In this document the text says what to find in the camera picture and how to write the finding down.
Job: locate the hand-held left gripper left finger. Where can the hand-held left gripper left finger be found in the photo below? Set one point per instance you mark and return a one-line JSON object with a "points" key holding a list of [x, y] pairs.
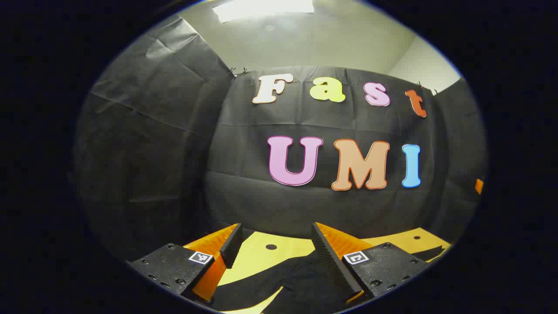
{"points": [[233, 244]]}

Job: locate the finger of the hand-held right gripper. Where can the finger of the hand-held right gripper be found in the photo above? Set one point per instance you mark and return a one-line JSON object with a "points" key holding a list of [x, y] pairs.
{"points": [[479, 186]]}

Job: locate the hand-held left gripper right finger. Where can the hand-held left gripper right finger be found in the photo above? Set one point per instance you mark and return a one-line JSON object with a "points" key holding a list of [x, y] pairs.
{"points": [[329, 257]]}

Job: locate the black garment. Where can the black garment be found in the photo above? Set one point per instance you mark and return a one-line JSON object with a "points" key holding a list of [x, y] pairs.
{"points": [[301, 279]]}

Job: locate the black backdrop cloth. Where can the black backdrop cloth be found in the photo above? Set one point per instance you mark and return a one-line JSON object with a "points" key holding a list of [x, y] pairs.
{"points": [[244, 152]]}

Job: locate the ceiling light panel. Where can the ceiling light panel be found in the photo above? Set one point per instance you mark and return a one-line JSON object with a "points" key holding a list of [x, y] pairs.
{"points": [[261, 8]]}

